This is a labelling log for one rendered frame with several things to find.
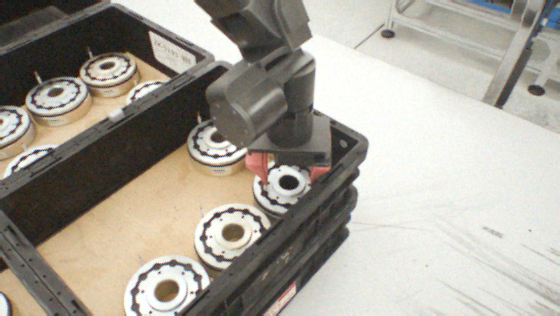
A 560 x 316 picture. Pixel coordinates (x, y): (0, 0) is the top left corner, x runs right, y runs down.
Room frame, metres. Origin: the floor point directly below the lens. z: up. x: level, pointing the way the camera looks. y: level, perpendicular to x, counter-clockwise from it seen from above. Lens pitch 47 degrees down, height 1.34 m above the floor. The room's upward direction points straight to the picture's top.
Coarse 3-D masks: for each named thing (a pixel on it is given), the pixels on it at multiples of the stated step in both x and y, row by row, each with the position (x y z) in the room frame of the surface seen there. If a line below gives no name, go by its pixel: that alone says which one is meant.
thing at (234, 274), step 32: (224, 64) 0.59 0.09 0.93; (160, 96) 0.51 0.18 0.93; (352, 128) 0.44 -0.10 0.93; (64, 160) 0.38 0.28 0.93; (352, 160) 0.38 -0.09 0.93; (0, 192) 0.33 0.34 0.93; (320, 192) 0.33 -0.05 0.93; (0, 224) 0.28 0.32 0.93; (288, 224) 0.28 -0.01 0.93; (32, 256) 0.24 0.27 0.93; (256, 256) 0.24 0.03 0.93; (64, 288) 0.20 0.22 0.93; (224, 288) 0.21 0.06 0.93
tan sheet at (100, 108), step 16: (144, 64) 0.74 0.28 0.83; (144, 80) 0.69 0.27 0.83; (96, 112) 0.59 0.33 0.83; (48, 128) 0.55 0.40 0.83; (64, 128) 0.55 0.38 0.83; (80, 128) 0.55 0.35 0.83; (32, 144) 0.51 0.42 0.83; (48, 144) 0.51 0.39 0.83; (0, 160) 0.47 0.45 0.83; (0, 176) 0.44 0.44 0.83
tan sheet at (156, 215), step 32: (128, 192) 0.41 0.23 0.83; (160, 192) 0.41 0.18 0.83; (192, 192) 0.41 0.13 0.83; (224, 192) 0.41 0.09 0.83; (96, 224) 0.35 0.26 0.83; (128, 224) 0.35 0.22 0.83; (160, 224) 0.35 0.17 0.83; (192, 224) 0.35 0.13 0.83; (64, 256) 0.30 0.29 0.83; (96, 256) 0.30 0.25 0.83; (128, 256) 0.30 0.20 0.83; (160, 256) 0.30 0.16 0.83; (192, 256) 0.30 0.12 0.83; (96, 288) 0.25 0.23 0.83
